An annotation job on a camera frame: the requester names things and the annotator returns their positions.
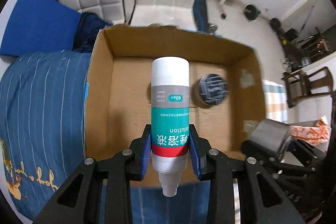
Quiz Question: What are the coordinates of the silver round tin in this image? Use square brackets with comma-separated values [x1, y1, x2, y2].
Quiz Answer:
[249, 118, 291, 160]

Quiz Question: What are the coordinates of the white teal solution bottle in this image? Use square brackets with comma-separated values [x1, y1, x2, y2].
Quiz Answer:
[151, 56, 190, 197]

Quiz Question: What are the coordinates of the black patterned round tin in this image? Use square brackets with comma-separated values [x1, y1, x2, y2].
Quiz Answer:
[191, 73, 229, 108]

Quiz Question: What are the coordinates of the open cardboard box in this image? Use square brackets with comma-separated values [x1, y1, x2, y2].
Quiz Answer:
[84, 23, 267, 188]

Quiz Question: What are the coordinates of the orange white patterned cloth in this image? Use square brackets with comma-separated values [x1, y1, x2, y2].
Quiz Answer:
[289, 116, 330, 146]

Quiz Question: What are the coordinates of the plaid checkered blanket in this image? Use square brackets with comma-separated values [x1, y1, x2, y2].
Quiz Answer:
[262, 80, 288, 123]

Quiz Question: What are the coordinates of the dark wooden chair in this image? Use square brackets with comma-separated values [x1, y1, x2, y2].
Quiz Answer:
[282, 67, 334, 109]

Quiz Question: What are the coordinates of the blue striped quilt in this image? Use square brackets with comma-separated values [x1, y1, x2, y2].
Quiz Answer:
[0, 50, 211, 224]

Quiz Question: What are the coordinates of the chrome dumbbell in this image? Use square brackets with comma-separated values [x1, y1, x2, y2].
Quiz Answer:
[208, 23, 218, 34]

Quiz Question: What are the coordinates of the black blue bench pad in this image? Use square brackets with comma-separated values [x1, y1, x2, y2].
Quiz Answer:
[193, 0, 210, 33]

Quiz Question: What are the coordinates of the barbell on floor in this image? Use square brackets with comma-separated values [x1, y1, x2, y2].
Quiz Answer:
[243, 4, 281, 32]

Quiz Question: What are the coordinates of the blue foam cushion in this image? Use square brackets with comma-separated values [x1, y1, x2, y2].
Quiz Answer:
[1, 0, 81, 56]

